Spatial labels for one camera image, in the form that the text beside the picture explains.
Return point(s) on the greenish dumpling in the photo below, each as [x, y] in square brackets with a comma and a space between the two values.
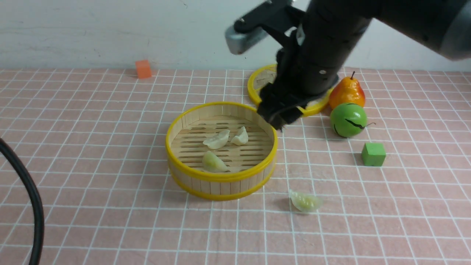
[212, 163]
[304, 202]

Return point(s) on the woven bamboo steamer lid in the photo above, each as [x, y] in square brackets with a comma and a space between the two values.
[267, 74]

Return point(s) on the pale dumpling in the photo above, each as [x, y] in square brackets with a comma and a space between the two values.
[241, 138]
[217, 141]

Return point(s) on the green foam cube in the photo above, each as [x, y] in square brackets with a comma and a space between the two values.
[373, 154]

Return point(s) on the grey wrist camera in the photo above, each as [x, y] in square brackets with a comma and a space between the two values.
[270, 18]

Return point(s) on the orange yellow toy pear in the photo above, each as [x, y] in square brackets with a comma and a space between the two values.
[348, 90]

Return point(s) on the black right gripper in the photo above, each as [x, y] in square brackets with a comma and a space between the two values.
[299, 80]

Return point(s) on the bamboo steamer tray yellow rim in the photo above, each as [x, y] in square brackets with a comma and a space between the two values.
[221, 151]

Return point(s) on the pink checkered tablecloth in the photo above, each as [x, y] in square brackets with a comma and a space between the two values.
[93, 141]

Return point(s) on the orange foam cube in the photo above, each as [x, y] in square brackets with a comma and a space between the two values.
[143, 69]

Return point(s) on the green toy apple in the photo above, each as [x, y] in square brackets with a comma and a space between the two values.
[349, 119]

